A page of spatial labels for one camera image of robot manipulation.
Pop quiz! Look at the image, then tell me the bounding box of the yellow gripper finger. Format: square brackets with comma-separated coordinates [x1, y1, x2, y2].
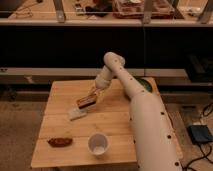
[88, 87, 98, 95]

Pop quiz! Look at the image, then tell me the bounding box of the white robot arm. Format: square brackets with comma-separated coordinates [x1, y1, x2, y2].
[91, 52, 182, 171]

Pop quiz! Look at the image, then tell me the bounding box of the white sponge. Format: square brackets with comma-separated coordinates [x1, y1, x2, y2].
[68, 107, 87, 120]

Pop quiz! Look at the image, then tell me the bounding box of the white paper cup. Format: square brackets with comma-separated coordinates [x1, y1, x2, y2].
[87, 133, 109, 157]

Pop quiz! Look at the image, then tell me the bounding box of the brown sausage-shaped object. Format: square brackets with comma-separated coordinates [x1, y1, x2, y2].
[48, 138, 72, 147]

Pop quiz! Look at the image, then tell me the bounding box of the black power adapter box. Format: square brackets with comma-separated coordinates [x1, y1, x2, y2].
[187, 125, 213, 144]

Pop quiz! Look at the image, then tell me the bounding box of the wooden table top frame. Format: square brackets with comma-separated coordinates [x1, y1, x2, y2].
[30, 77, 184, 169]

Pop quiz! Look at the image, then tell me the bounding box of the metal shelf rail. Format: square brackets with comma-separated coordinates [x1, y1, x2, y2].
[0, 67, 187, 84]

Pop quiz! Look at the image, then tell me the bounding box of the black cable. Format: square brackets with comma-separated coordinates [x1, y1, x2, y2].
[181, 102, 213, 171]

